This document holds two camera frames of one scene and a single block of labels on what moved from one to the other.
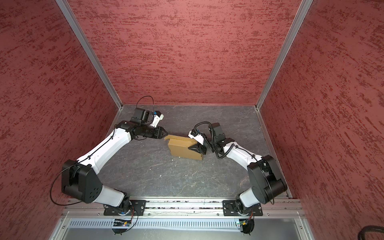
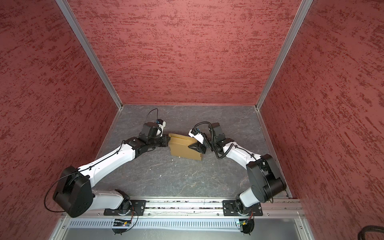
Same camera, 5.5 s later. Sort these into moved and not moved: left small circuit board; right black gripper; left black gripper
Moved: left black gripper
Not moved: left small circuit board; right black gripper
